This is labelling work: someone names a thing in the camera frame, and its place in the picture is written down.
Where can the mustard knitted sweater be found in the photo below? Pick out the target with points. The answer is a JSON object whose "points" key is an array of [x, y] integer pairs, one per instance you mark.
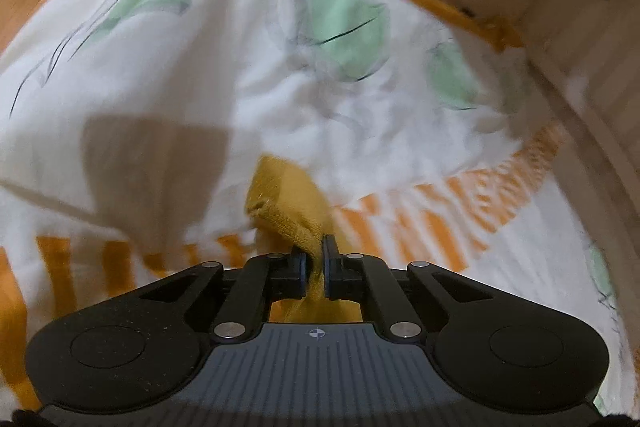
{"points": [[285, 202]]}

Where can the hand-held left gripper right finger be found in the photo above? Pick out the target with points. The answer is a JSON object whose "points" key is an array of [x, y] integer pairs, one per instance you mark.
{"points": [[328, 276]]}

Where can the white leaf-print bedsheet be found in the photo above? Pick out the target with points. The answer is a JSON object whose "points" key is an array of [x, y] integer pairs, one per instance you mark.
{"points": [[165, 97]]}

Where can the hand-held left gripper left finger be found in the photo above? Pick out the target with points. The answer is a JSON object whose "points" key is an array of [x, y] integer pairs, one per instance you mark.
{"points": [[300, 278]]}

